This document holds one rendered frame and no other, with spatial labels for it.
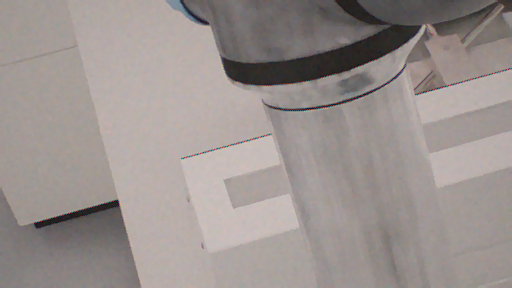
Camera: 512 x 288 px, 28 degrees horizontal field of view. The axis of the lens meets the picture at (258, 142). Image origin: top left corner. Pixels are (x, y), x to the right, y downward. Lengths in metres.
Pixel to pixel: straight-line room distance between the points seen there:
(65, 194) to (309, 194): 1.28
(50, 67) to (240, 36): 1.04
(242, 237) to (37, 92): 0.83
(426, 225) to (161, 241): 0.43
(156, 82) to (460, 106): 0.35
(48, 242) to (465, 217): 1.18
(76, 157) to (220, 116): 0.72
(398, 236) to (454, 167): 0.28
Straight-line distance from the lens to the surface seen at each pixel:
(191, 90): 1.08
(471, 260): 1.00
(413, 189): 0.58
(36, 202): 1.84
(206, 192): 0.84
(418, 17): 0.48
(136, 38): 1.13
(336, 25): 0.51
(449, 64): 0.99
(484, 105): 0.90
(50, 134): 1.68
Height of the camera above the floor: 1.67
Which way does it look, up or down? 56 degrees down
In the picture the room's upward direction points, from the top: 4 degrees counter-clockwise
